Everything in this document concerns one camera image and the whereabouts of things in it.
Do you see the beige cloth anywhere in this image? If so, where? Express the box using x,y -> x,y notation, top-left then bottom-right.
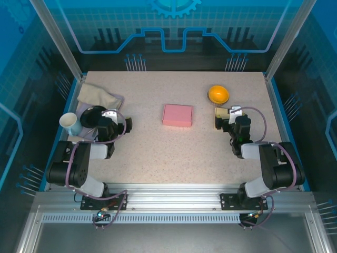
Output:
77,83 -> 124,111

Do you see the yellow paper box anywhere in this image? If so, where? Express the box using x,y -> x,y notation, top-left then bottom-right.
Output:
214,106 -> 232,120

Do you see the light blue mug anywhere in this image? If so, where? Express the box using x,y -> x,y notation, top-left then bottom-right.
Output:
59,112 -> 84,138

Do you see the orange dome on wicker base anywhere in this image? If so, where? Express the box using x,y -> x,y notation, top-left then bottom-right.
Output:
207,84 -> 230,107

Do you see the pink paper box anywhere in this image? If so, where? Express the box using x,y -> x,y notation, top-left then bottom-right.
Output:
162,103 -> 194,128

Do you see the slotted grey cable duct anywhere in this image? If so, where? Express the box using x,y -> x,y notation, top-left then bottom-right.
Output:
42,213 -> 242,225

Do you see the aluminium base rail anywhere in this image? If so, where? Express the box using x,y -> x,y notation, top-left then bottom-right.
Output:
34,183 -> 318,215

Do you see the purple placemat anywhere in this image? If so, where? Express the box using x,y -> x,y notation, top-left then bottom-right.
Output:
77,91 -> 125,139

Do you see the aluminium table side rail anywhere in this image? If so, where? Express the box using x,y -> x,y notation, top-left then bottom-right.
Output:
264,71 -> 303,192
43,73 -> 87,192

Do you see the aluminium frame post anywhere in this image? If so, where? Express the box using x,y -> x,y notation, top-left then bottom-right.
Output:
264,0 -> 318,83
28,0 -> 87,81

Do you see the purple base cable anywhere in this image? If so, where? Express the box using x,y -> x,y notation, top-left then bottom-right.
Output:
239,194 -> 274,230
92,193 -> 130,230

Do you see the black plate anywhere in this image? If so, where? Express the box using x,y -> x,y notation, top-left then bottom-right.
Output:
80,105 -> 106,129

